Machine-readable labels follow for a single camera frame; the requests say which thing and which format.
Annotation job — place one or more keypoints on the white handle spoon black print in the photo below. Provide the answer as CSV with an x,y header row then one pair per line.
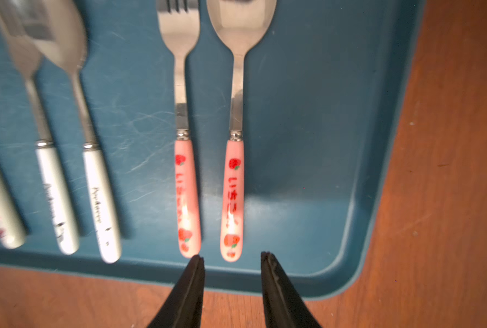
x,y
57,29

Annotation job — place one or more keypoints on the pink strawberry handle fork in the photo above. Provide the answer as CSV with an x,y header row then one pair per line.
x,y
179,26

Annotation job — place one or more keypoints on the teal plastic tray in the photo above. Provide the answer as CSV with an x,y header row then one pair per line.
x,y
322,97

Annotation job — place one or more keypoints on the pink strawberry handle spoon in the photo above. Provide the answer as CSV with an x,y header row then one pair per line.
x,y
240,25

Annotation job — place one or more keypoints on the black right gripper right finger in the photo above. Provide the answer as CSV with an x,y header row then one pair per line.
x,y
283,306

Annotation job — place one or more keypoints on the white handle fork black print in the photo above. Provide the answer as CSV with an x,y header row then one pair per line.
x,y
27,59

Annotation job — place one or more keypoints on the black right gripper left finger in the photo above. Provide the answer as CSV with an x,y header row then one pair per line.
x,y
183,307

